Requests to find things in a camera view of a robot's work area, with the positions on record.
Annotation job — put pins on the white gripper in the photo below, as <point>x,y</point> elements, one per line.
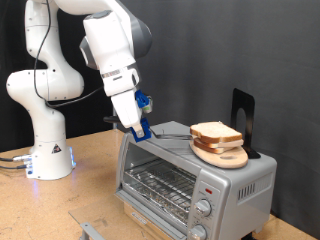
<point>125,106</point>

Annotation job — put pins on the spatula with blue grip block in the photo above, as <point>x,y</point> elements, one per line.
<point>146,128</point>

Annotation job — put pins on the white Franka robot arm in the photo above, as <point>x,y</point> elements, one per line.
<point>46,133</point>

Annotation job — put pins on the red oven indicator light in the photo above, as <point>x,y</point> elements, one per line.
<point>208,191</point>

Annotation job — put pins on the silver toaster oven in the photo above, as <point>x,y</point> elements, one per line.
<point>220,186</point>

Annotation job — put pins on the silver oven knob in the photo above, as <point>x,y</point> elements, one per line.
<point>198,232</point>
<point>202,207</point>

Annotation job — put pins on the vertical metal pole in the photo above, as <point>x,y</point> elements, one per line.
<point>114,126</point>

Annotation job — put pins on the round wooden cutting board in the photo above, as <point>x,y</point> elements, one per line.
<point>230,161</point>

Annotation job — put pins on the black metal bookend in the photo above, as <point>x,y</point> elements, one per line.
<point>245,100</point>

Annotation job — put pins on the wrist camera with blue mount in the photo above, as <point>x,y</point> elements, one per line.
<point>141,99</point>

